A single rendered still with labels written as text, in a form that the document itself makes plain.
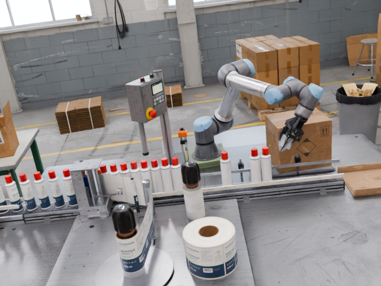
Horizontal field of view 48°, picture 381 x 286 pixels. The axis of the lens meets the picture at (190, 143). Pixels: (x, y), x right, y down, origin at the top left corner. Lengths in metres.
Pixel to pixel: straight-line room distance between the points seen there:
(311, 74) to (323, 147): 3.33
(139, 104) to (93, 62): 5.58
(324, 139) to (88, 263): 1.37
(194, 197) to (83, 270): 0.55
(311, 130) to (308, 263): 0.83
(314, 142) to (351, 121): 2.19
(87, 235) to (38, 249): 0.24
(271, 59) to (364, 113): 1.52
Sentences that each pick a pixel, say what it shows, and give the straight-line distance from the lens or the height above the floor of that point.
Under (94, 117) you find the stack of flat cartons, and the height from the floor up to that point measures 0.16.
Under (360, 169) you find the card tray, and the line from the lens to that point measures 2.50.
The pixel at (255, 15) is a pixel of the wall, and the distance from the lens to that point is 7.70.
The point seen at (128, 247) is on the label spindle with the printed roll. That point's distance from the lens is 1.64.
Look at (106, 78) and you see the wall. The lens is 7.65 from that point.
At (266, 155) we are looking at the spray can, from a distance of 2.16.
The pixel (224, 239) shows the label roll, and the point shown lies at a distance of 1.61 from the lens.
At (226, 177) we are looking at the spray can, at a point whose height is 0.96.
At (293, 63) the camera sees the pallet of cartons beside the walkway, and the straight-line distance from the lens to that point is 5.61.
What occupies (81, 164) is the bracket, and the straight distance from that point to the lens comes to 2.12.
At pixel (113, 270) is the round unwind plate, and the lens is 1.78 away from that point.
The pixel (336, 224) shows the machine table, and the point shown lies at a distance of 2.04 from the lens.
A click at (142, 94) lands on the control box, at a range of 2.04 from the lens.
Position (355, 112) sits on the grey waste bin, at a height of 0.45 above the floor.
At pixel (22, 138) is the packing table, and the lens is 3.90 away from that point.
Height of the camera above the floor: 1.95
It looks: 22 degrees down
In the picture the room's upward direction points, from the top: 7 degrees counter-clockwise
